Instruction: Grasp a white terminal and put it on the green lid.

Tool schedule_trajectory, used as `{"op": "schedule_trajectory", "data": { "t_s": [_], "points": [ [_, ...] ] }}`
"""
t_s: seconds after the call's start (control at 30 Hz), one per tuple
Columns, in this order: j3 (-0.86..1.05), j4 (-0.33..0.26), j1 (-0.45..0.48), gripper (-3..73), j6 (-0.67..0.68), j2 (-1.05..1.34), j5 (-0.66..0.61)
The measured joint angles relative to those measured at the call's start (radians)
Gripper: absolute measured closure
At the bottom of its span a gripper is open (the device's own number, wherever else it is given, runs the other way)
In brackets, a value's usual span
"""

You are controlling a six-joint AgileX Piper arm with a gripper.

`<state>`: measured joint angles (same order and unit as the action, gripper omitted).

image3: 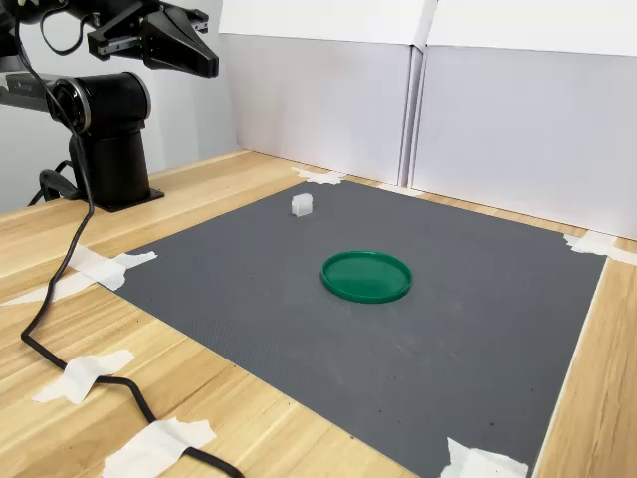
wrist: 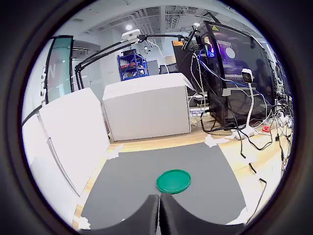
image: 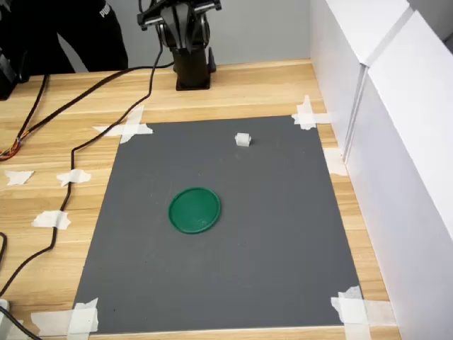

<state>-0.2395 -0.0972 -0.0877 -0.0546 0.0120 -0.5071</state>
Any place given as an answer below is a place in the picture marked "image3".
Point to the small white plastic terminal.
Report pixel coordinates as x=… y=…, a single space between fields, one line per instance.
x=301 y=205

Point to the white tape patch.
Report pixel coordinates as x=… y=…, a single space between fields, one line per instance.
x=398 y=189
x=102 y=269
x=318 y=175
x=592 y=245
x=154 y=448
x=478 y=463
x=79 y=376

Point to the dark grey mat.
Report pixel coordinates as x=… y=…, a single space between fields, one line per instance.
x=348 y=358

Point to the round green lid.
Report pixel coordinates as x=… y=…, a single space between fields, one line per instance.
x=367 y=276

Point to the white partition panel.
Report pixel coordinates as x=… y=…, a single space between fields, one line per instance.
x=537 y=129
x=323 y=99

